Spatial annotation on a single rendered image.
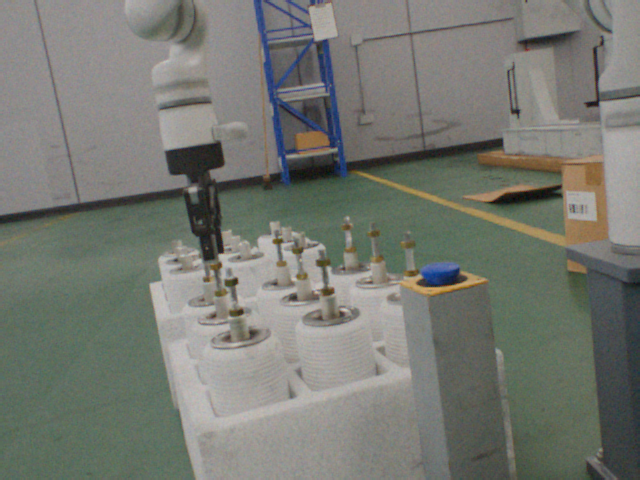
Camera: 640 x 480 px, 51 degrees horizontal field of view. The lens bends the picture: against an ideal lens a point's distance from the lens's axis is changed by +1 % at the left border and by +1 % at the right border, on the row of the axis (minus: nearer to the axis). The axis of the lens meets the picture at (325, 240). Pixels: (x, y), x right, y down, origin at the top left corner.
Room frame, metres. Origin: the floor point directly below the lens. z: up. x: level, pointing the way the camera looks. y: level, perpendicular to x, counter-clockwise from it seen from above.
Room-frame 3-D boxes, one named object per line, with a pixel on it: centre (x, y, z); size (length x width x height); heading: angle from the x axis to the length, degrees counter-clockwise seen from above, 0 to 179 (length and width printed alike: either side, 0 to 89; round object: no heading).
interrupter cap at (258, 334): (0.79, 0.12, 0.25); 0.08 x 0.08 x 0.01
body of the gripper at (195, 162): (0.89, 0.16, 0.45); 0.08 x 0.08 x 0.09
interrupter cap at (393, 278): (0.97, -0.07, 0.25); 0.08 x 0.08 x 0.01
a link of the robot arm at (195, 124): (0.90, 0.14, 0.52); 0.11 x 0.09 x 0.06; 91
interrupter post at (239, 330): (0.79, 0.12, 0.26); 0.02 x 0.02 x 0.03
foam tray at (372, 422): (0.93, 0.04, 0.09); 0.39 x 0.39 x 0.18; 17
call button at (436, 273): (0.68, -0.11, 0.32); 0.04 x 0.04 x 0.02
